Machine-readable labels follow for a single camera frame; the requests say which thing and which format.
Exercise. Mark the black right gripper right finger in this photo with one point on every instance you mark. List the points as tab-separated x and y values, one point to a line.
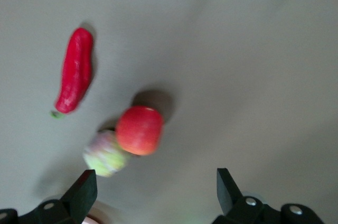
227	192

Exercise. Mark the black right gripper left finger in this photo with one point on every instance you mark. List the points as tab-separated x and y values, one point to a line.
82	195

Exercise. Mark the green pink round fruit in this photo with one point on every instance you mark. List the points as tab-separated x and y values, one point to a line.
105	156

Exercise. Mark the red apple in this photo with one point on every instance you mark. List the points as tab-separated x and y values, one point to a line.
140	130

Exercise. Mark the red chili pepper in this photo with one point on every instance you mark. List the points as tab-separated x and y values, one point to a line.
75	70

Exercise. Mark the pink round plate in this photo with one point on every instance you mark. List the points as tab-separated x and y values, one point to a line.
103	213

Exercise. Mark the brown table mat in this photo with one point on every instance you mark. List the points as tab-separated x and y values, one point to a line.
224	76

